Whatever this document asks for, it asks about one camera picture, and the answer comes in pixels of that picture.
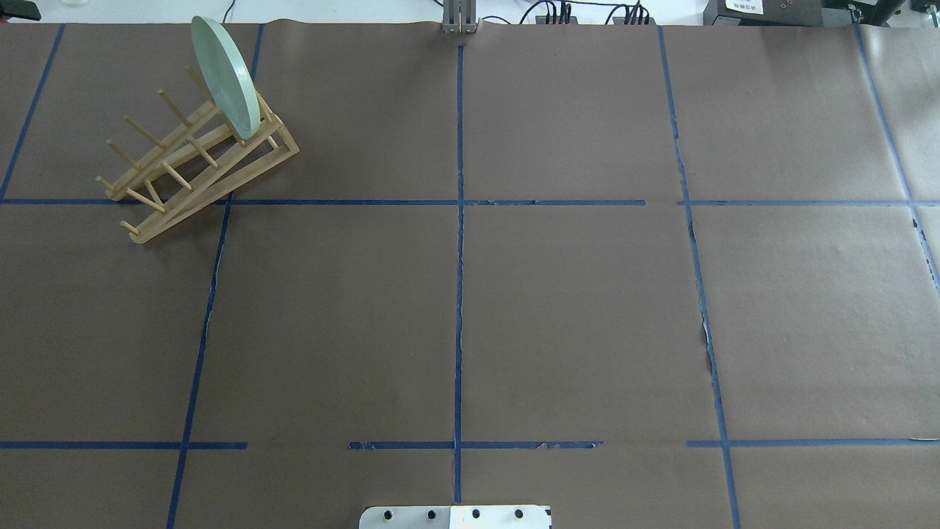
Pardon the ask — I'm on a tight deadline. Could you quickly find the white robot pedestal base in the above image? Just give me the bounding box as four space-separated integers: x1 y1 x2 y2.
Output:
358 503 553 528

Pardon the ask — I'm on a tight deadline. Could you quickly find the aluminium frame post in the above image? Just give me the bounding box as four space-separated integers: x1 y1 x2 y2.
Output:
438 0 479 35

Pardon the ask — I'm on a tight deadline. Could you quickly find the black usb hub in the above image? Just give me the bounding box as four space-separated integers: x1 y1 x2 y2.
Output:
605 3 655 26
535 4 578 26

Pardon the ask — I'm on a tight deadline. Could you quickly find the wooden dish rack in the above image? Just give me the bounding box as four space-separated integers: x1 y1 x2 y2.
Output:
95 67 300 244

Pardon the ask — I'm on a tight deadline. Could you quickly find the light green plate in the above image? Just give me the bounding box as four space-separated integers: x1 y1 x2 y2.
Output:
190 15 261 140

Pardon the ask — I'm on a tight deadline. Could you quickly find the black computer box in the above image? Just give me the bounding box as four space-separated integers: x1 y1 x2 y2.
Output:
701 0 823 27

